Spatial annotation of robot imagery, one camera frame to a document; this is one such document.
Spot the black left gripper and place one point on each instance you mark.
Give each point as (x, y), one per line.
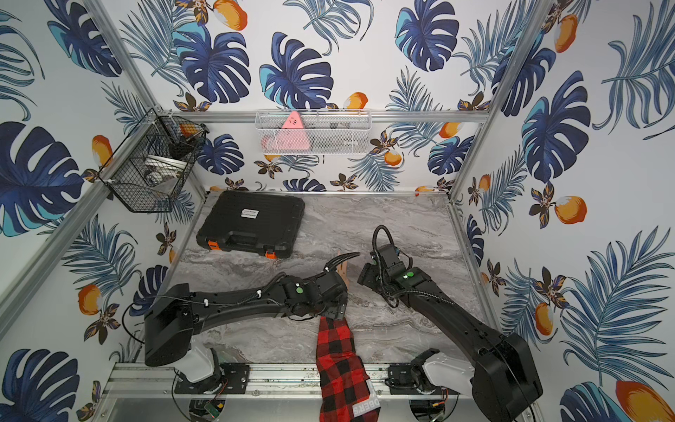
(340, 285)

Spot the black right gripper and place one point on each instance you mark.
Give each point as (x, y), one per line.
(366, 275)

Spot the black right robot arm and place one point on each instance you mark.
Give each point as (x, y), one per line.
(502, 378)

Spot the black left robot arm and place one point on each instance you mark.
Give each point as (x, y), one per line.
(175, 318)

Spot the red plaid sleeved forearm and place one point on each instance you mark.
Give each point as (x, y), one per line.
(347, 392)

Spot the person's bare hand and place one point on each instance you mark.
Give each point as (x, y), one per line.
(342, 271)

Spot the black plastic tool case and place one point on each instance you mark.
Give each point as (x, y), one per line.
(265, 224)

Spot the pink triangle card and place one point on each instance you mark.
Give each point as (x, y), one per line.
(293, 135)

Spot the clear mesh wall tray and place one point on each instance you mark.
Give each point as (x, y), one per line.
(330, 131)

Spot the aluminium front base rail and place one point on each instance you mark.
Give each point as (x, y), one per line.
(263, 381)

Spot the black wire basket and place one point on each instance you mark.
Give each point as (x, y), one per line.
(148, 171)

